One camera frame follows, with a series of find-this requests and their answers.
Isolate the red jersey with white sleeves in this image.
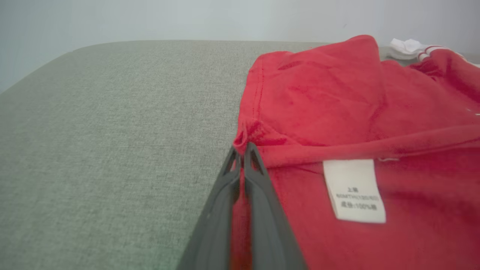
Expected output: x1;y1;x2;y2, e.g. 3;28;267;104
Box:
229;34;480;270

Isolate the grey fabric sofa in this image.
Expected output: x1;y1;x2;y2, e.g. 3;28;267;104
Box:
0;39;480;270

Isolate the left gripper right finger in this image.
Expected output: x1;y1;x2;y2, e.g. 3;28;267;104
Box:
240;142;308;270

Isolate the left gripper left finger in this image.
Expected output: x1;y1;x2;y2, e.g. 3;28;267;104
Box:
176;146;243;270

